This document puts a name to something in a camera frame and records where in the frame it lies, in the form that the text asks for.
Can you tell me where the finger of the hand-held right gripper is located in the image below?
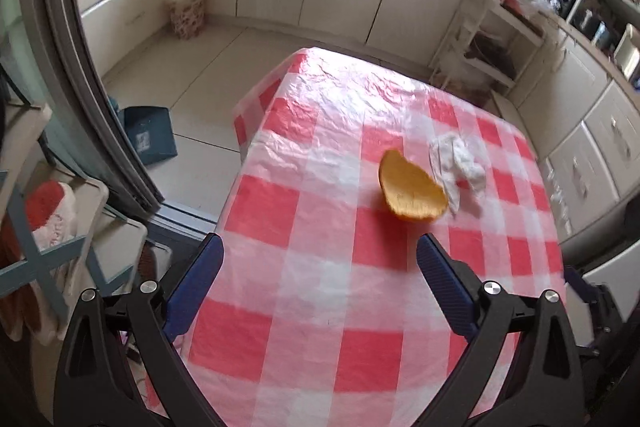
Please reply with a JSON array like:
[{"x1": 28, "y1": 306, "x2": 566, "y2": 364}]
[{"x1": 564, "y1": 267, "x2": 627, "y2": 358}]

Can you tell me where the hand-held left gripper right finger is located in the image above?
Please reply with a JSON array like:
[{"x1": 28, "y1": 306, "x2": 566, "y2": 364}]
[{"x1": 416, "y1": 233, "x2": 588, "y2": 427}]

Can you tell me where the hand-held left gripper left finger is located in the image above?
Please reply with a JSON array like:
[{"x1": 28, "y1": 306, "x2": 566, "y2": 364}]
[{"x1": 52, "y1": 232, "x2": 226, "y2": 427}]

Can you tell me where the white shoe rack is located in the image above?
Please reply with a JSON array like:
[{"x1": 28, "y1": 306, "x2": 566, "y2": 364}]
[{"x1": 0, "y1": 102, "x2": 151, "y2": 348}]

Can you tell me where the crumpled white tissue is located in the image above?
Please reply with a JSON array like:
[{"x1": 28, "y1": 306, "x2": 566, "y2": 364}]
[{"x1": 429, "y1": 133, "x2": 488, "y2": 215}]

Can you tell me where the red white checkered tablecloth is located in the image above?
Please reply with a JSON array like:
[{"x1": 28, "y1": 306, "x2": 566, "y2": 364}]
[{"x1": 185, "y1": 48, "x2": 568, "y2": 427}]

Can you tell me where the blue box on floor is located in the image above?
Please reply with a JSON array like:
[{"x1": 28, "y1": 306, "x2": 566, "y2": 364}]
[{"x1": 117, "y1": 106, "x2": 179, "y2": 165}]

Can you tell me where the red white slipper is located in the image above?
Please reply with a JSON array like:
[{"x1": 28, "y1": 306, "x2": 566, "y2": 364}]
[{"x1": 25, "y1": 181, "x2": 77, "y2": 249}]

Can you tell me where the dark frying pan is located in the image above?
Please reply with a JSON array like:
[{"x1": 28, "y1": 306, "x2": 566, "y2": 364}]
[{"x1": 470, "y1": 32, "x2": 517, "y2": 78}]

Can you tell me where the floral fabric basket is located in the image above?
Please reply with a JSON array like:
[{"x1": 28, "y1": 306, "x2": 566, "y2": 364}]
[{"x1": 166, "y1": 0, "x2": 207, "y2": 40}]

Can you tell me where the white shelf rack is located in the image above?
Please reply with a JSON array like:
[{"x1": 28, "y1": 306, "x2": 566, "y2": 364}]
[{"x1": 430, "y1": 0, "x2": 546, "y2": 98}]

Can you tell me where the white metal counter rack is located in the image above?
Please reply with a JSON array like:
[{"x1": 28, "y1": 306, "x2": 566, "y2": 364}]
[{"x1": 565, "y1": 0, "x2": 640, "y2": 82}]

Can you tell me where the grey sliding door frame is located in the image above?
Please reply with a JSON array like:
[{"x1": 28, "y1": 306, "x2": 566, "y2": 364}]
[{"x1": 15, "y1": 0, "x2": 166, "y2": 218}]

